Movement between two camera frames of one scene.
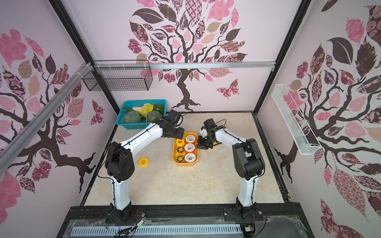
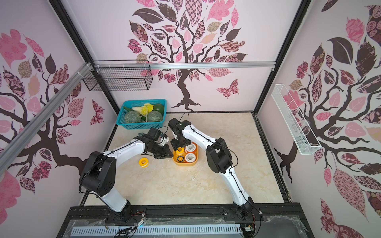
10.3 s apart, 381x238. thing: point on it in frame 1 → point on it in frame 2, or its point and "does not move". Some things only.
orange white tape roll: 190,157 does not move
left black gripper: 179,134 → 165,153
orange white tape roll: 189,147 does not move
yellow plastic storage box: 184,152 does not move
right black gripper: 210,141 → 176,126
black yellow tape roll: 180,158 does not move
